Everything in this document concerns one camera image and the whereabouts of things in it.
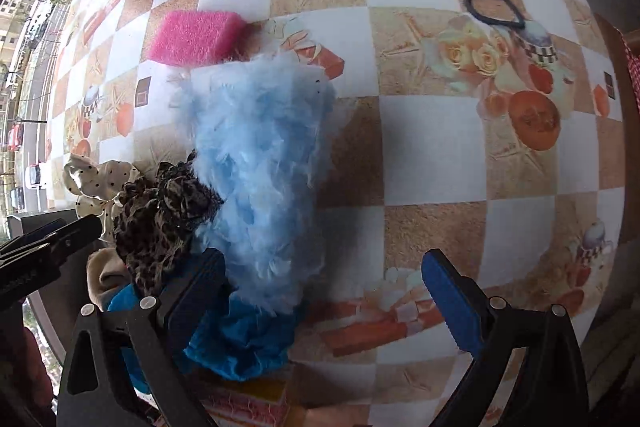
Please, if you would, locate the red car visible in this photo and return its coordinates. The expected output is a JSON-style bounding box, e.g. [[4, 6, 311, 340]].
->
[[6, 124, 26, 152]]

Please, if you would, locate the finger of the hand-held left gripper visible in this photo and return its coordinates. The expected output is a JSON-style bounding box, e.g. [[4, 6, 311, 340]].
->
[[0, 214, 103, 308], [0, 218, 68, 259]]

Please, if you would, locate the black hair tie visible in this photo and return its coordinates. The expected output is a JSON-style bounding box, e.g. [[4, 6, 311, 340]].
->
[[465, 0, 527, 29]]

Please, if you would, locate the cream polka dot scrunchie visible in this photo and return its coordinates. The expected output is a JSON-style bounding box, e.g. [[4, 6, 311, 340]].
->
[[62, 153, 143, 243]]

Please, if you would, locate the white car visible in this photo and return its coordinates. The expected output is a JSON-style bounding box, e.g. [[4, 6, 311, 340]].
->
[[22, 162, 48, 190]]

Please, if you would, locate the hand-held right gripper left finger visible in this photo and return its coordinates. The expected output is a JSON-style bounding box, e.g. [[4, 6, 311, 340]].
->
[[56, 248, 231, 427]]

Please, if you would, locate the light blue feather boa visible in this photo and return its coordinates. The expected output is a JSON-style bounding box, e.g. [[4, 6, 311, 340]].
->
[[170, 57, 338, 313]]

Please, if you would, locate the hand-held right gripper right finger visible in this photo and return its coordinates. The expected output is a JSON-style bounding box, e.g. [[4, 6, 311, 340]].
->
[[421, 248, 591, 427]]

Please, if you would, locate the person's left forearm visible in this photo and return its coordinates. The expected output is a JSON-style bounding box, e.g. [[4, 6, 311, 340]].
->
[[0, 302, 56, 427]]

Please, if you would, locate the pink sponge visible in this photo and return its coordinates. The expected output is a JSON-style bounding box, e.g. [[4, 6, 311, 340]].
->
[[148, 10, 248, 68]]

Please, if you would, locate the beige knit hat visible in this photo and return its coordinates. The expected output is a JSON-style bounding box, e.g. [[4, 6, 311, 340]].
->
[[86, 249, 133, 313]]

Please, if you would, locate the checkered printed tablecloth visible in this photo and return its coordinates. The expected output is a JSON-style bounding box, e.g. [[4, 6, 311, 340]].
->
[[47, 0, 626, 427]]

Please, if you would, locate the blue cloth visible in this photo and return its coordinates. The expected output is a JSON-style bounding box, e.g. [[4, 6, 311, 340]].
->
[[107, 282, 306, 393]]

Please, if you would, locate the leopard print scrunchie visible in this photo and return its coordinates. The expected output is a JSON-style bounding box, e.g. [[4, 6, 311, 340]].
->
[[111, 150, 223, 295]]

